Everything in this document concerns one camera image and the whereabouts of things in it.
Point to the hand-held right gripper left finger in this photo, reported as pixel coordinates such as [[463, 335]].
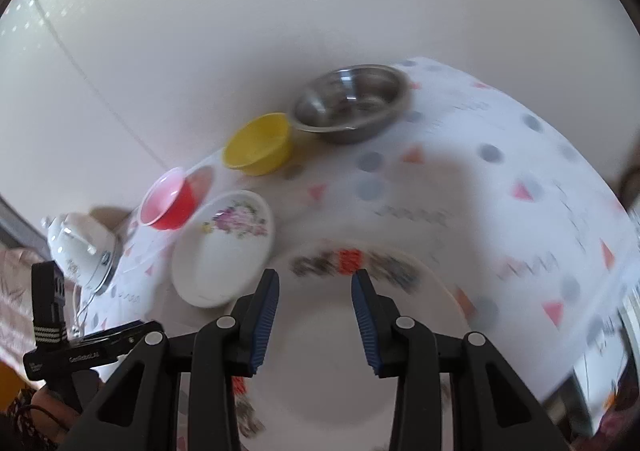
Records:
[[267, 316]]

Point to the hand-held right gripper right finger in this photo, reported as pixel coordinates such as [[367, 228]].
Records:
[[362, 316]]

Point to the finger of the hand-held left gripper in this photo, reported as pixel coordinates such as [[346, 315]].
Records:
[[125, 337]]

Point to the large printed white plate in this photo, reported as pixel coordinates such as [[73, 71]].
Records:
[[320, 356]]

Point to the small floral white plate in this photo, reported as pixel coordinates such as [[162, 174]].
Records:
[[215, 261]]

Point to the yellow plastic bowl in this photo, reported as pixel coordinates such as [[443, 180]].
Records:
[[257, 141]]

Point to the stainless steel bowl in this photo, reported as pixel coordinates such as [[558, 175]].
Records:
[[350, 101]]

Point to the person's left forearm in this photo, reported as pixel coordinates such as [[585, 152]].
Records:
[[50, 406]]

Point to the pink striped cloth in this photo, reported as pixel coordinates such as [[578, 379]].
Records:
[[15, 306]]

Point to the white ceramic electric kettle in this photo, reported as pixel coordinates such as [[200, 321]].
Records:
[[75, 236]]

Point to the red plastic bowl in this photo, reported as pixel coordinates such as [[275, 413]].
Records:
[[165, 201]]

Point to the dotted white tablecloth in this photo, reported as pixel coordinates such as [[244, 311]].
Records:
[[475, 171]]

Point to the grey window frame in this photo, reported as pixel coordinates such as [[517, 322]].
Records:
[[20, 221]]

